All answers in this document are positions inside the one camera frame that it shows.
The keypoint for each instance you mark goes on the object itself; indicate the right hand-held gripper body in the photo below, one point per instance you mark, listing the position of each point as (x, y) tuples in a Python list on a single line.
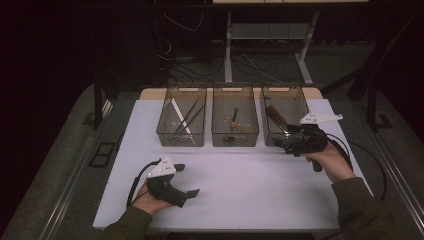
[(310, 141)]

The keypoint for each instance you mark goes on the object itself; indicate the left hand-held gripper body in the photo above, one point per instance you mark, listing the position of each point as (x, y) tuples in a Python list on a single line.
[(165, 191)]

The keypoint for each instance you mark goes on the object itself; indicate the smoky clear plastic bin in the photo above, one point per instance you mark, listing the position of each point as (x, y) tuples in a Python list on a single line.
[(166, 140), (290, 100), (246, 140)]

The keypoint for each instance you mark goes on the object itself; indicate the metal spoon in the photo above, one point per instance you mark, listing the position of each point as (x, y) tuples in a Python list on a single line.
[(235, 115)]

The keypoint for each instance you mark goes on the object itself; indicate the metal chopstick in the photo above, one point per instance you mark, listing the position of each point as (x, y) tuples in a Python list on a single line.
[(188, 114), (195, 116)]

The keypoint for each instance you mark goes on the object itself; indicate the person's left hand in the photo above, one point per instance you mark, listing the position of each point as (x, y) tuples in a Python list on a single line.
[(148, 204)]

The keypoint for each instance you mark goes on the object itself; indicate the person's right hand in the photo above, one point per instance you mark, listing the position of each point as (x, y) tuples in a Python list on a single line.
[(335, 163)]

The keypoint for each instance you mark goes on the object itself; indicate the white table mat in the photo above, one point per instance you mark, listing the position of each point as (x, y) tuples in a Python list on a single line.
[(140, 140)]

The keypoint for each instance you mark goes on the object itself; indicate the black metal stand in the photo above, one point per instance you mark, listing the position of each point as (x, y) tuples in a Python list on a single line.
[(372, 106), (97, 106)]

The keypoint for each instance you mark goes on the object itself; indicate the white metal desk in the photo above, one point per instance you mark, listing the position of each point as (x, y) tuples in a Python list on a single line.
[(228, 50)]

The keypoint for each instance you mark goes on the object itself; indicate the black floor frame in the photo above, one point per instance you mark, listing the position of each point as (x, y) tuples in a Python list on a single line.
[(103, 155)]

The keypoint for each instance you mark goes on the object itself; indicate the aluminium floor rail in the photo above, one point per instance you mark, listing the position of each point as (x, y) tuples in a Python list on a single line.
[(400, 181), (68, 186)]

